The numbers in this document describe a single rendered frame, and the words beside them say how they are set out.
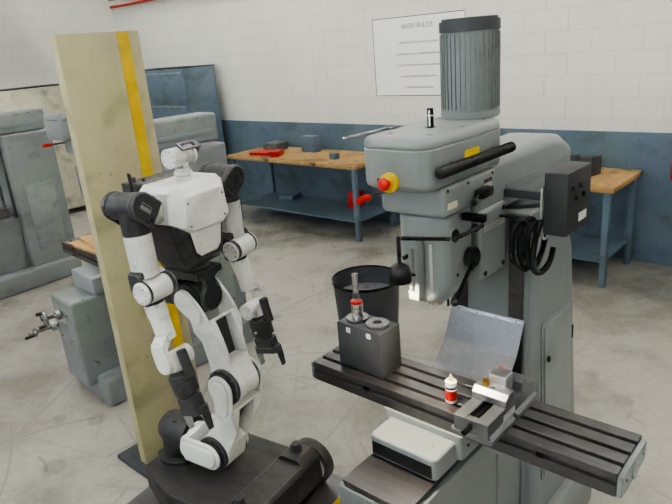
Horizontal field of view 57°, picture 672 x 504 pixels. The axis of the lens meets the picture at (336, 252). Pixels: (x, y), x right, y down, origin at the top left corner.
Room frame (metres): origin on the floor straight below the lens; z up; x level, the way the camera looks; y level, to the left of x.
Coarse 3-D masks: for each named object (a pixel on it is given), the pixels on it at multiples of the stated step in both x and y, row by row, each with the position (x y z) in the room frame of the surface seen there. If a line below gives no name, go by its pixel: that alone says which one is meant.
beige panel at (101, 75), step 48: (96, 48) 3.04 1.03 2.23; (96, 96) 3.01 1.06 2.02; (144, 96) 3.19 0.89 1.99; (96, 144) 2.97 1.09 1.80; (144, 144) 3.15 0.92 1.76; (96, 192) 2.93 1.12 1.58; (96, 240) 2.92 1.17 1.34; (144, 336) 3.01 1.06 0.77; (144, 384) 2.97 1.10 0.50; (144, 432) 2.92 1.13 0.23
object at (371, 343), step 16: (352, 320) 2.18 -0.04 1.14; (368, 320) 2.17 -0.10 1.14; (384, 320) 2.16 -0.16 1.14; (352, 336) 2.16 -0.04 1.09; (368, 336) 2.10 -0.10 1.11; (384, 336) 2.08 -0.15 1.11; (352, 352) 2.17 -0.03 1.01; (368, 352) 2.11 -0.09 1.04; (384, 352) 2.08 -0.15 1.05; (400, 352) 2.15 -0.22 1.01; (368, 368) 2.11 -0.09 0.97; (384, 368) 2.07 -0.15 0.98
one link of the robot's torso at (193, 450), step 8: (200, 424) 2.17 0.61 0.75; (192, 432) 2.13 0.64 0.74; (200, 432) 2.15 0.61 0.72; (208, 432) 2.19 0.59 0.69; (184, 440) 2.10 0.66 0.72; (192, 440) 2.08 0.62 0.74; (200, 440) 2.15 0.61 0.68; (184, 448) 2.09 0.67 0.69; (192, 448) 2.06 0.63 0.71; (200, 448) 2.04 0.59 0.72; (208, 448) 2.03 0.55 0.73; (184, 456) 2.10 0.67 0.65; (192, 456) 2.07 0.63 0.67; (200, 456) 2.04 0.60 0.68; (208, 456) 2.02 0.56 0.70; (216, 456) 2.01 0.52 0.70; (200, 464) 2.06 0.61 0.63; (208, 464) 2.02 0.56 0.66; (216, 464) 2.01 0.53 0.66
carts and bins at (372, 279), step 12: (336, 276) 4.06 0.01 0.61; (348, 276) 4.15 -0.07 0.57; (360, 276) 4.18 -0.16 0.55; (372, 276) 4.17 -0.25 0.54; (384, 276) 4.13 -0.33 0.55; (336, 288) 3.86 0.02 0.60; (348, 288) 4.08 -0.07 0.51; (360, 288) 4.06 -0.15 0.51; (372, 288) 4.04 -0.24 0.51; (384, 288) 3.74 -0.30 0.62; (396, 288) 3.84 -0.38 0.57; (336, 300) 3.90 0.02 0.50; (348, 300) 3.77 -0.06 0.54; (372, 300) 3.73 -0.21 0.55; (384, 300) 3.75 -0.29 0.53; (396, 300) 3.84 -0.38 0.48; (348, 312) 3.78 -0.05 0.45; (372, 312) 3.73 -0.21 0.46; (384, 312) 3.76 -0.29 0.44; (396, 312) 3.85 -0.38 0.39
